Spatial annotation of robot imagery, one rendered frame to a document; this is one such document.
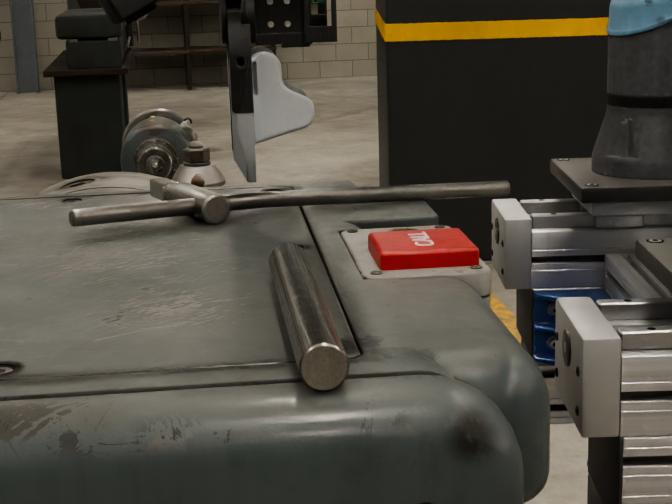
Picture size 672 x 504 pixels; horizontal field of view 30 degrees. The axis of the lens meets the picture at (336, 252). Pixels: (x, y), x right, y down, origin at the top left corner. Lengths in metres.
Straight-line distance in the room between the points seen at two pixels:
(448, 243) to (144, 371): 0.25
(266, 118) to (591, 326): 0.38
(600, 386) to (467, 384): 0.53
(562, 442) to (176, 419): 3.35
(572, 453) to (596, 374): 2.69
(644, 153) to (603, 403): 0.54
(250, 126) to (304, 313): 0.32
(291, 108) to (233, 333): 0.30
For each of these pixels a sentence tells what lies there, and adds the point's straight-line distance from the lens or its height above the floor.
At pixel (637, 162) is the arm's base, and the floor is 1.18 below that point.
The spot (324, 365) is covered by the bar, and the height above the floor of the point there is 1.27.
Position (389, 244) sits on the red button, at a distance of 0.76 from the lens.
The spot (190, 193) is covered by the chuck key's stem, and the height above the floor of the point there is 1.27.
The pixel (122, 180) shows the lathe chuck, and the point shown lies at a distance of 1.21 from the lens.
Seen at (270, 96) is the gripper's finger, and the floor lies 1.34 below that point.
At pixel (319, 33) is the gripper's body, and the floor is 1.39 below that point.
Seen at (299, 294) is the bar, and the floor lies 1.28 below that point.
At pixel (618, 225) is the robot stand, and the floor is 1.10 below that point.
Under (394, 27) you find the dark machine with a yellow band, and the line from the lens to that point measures 5.81.
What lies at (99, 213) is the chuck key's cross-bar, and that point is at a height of 1.27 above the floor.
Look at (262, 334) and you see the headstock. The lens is 0.63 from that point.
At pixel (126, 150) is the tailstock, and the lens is 2.35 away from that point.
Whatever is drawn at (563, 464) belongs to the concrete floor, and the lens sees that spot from 3.71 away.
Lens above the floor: 1.44
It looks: 13 degrees down
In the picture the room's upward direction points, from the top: 2 degrees counter-clockwise
